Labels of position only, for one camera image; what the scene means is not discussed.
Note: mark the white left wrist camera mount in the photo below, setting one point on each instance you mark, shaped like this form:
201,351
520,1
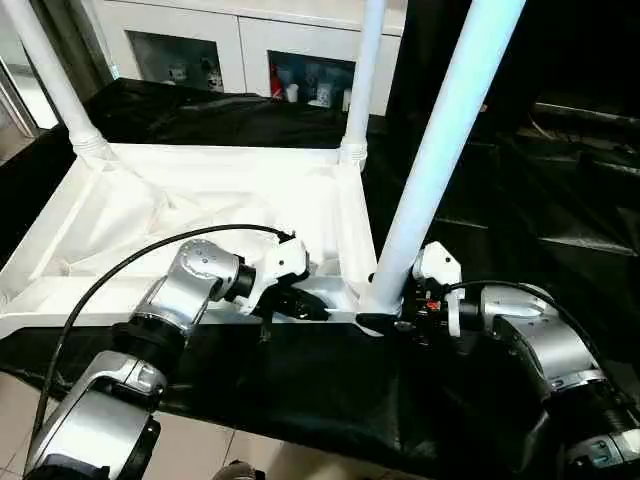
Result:
280,262

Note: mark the white plastic table top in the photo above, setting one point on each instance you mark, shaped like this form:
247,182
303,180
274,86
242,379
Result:
180,200

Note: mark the black mat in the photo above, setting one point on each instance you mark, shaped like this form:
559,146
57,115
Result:
330,400

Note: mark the white plastic table leg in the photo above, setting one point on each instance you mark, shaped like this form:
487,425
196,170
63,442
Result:
365,60
50,70
440,150

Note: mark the white cabinet with glass doors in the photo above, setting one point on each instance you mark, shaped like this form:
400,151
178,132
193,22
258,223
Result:
240,30

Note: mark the black metal bar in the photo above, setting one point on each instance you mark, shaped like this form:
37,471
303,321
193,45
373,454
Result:
590,110

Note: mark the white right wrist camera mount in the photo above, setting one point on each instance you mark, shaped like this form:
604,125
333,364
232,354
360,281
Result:
437,265

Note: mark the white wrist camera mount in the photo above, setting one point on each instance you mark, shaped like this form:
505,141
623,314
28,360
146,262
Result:
437,265
280,262

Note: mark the grey curtain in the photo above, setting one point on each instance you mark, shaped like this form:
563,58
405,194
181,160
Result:
75,45

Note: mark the grey left robot foot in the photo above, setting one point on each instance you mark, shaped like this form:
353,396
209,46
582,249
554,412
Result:
240,471

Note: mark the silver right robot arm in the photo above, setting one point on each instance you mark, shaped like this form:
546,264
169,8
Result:
540,340

